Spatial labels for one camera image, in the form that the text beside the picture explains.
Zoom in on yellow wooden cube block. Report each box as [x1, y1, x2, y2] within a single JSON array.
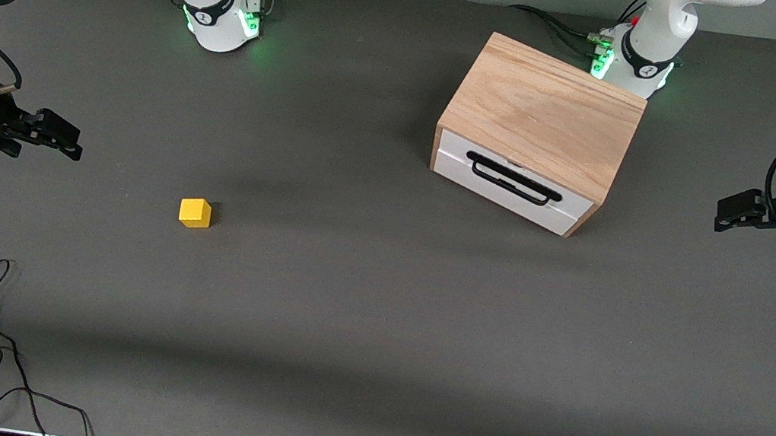
[[177, 195, 215, 231]]

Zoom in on black metal drawer handle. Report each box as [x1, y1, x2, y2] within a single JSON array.
[[461, 151, 568, 210]]

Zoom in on white-fronted wooden drawer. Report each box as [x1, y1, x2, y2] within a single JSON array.
[[428, 128, 603, 240]]

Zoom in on wooden drawer cabinet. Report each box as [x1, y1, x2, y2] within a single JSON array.
[[422, 25, 654, 247]]

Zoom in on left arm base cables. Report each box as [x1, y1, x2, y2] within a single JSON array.
[[502, 0, 648, 65]]

